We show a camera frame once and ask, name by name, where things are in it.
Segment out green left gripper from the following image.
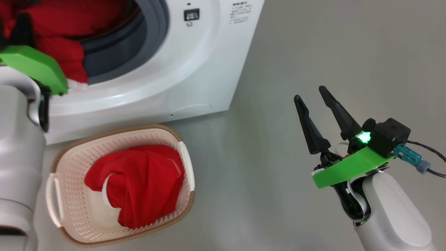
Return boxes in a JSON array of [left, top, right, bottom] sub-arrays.
[[0, 13, 68, 133]]

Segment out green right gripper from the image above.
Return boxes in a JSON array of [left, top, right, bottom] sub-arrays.
[[294, 86, 396, 223]]

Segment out red garment white striped edge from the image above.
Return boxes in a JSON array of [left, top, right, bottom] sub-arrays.
[[0, 0, 138, 90]]

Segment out red garment white trim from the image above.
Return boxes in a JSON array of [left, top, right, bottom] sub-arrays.
[[84, 145, 185, 230]]

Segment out cream perforated laundry basket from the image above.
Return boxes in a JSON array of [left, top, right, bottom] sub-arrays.
[[46, 124, 195, 249]]

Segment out white washing machine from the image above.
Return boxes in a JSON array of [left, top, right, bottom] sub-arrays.
[[0, 0, 265, 145]]

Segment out black cable teal connector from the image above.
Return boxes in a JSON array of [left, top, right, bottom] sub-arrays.
[[394, 140, 446, 178]]

